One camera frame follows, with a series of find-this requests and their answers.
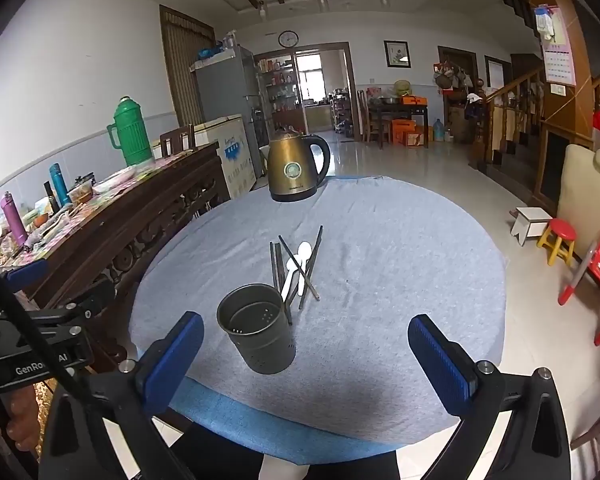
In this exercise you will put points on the metal utensil holder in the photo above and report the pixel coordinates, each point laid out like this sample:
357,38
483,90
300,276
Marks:
260,335

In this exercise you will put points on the wooden stair railing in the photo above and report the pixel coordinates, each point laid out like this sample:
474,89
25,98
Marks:
520,105

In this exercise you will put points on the pink wall calendar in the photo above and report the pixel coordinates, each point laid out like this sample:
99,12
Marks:
557,55

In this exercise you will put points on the red and yellow stool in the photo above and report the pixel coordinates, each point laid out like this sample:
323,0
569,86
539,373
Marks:
560,232

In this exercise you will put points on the white chest freezer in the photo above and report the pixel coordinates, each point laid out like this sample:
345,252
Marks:
235,155

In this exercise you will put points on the white small stool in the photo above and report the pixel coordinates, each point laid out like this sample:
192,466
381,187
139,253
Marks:
530,220

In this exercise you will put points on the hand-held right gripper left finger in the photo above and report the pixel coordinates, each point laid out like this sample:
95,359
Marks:
172,360

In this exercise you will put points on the framed wall picture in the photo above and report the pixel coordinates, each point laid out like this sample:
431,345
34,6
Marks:
397,54

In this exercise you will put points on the dark wooden table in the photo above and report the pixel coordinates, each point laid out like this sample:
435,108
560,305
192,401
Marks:
380,115

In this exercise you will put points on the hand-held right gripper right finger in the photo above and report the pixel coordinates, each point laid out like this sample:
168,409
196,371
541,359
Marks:
440,365

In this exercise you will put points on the grey refrigerator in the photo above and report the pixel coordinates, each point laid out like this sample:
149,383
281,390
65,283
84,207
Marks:
225,85

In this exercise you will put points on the purple bottle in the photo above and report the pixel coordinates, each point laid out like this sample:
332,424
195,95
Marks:
14,220

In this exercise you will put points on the glass display shelf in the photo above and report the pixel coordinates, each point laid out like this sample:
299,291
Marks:
277,90

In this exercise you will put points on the brown wooden door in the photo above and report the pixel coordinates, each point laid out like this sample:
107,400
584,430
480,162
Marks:
182,65

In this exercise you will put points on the green thermos jug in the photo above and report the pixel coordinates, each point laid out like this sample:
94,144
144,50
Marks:
132,132

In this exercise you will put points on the white plastic spoon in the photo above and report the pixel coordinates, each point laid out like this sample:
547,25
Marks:
304,251
292,272

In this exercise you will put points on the orange box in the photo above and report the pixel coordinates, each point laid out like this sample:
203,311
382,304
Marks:
405,132

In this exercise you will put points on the water jug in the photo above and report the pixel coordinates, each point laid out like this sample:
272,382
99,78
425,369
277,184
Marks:
439,131

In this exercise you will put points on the carved wooden sideboard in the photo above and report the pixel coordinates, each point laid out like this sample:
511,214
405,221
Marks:
145,220

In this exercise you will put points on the white plate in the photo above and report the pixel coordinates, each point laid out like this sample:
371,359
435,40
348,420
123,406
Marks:
114,181

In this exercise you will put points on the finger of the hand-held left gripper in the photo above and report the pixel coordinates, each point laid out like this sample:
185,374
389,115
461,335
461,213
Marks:
87,300
27,274

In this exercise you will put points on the person's dark trousers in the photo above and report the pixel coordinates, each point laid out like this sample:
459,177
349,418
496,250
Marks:
230,460

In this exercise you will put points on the wooden chair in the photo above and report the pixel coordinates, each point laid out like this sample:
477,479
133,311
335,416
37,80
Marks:
176,141

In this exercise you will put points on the dark bottle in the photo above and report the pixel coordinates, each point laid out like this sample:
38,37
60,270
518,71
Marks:
51,197

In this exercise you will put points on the beige sofa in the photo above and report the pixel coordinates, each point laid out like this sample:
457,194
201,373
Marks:
585,185

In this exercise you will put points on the bronze electric kettle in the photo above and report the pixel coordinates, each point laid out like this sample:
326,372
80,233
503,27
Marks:
290,170

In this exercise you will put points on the blue cloth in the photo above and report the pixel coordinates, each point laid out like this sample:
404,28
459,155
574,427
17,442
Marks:
240,425

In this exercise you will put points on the round wall clock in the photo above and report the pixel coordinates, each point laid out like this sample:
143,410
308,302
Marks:
288,39

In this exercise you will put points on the grey tablecloth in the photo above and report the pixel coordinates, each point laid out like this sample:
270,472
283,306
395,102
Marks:
390,270

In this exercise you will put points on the teal bottle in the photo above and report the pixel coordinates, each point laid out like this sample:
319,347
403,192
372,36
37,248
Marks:
60,185

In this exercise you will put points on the person's left hand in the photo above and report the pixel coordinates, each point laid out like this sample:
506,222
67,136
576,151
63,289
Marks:
22,420

